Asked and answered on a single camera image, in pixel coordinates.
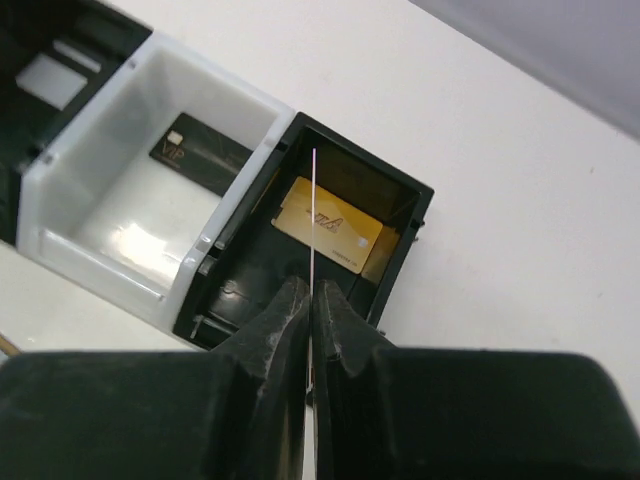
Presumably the gold card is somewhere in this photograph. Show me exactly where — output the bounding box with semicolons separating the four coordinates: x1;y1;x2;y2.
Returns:
309;147;317;299
271;177;383;274

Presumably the black card in tray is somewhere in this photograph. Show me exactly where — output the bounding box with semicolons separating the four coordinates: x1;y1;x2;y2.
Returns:
149;113;253;197

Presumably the silver card in tray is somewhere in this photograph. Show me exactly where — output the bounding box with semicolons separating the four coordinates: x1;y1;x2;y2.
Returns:
15;54;88;110

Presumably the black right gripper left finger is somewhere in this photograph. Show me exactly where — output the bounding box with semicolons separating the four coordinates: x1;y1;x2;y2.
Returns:
1;277;309;479

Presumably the black white card sorting tray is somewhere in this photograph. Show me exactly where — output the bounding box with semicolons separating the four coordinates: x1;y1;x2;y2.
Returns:
1;1;434;349

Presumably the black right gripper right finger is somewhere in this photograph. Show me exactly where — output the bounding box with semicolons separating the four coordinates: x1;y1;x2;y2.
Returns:
312;281;639;479

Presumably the gold card in tray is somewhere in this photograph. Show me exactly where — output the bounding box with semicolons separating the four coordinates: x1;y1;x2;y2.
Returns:
271;177;383;274

